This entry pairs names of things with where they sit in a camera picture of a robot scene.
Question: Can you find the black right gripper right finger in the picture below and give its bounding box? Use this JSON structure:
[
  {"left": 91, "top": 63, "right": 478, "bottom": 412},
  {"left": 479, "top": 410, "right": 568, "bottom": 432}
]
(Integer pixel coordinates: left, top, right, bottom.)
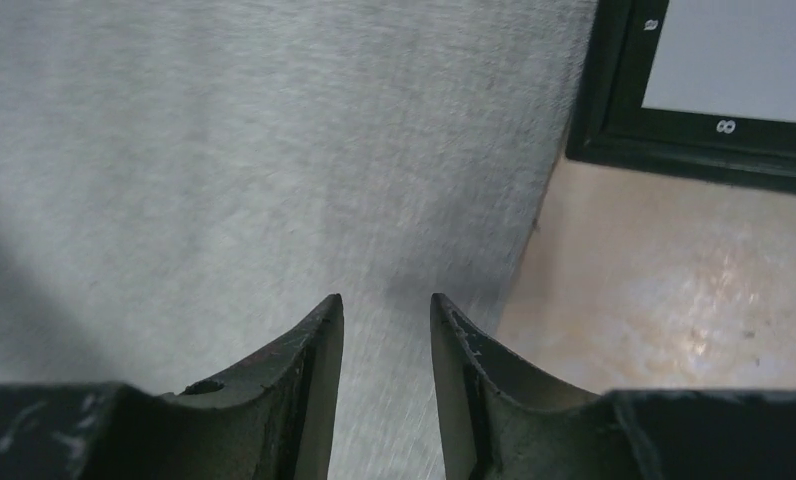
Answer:
[{"left": 430, "top": 294, "right": 796, "bottom": 479}]

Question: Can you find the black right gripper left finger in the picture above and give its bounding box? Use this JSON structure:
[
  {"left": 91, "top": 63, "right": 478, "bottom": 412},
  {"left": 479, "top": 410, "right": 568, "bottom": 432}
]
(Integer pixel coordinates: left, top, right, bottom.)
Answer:
[{"left": 0, "top": 294, "right": 343, "bottom": 479}]

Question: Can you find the grey cloth napkin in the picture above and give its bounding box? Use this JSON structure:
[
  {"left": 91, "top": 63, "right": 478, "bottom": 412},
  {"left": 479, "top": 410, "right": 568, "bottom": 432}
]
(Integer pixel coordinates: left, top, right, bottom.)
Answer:
[{"left": 0, "top": 1, "right": 595, "bottom": 479}]

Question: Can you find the black and grey chessboard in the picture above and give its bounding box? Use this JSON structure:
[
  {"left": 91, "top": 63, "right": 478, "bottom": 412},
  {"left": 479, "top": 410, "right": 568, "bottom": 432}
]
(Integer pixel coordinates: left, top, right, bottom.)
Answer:
[{"left": 566, "top": 0, "right": 796, "bottom": 194}]

